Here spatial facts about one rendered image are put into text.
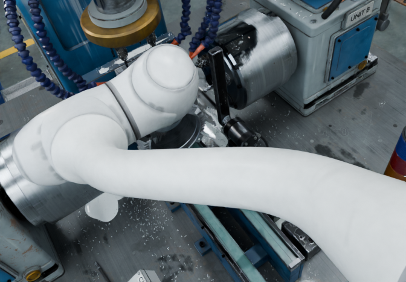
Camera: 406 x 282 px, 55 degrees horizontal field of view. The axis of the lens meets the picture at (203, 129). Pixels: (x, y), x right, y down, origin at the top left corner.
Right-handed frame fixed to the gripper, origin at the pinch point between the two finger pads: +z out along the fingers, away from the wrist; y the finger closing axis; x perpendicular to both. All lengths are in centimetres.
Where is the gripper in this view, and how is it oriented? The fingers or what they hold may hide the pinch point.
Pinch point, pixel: (155, 134)
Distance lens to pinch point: 94.2
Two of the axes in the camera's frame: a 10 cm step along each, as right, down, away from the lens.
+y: -8.3, 5.0, -2.6
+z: -1.6, 2.4, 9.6
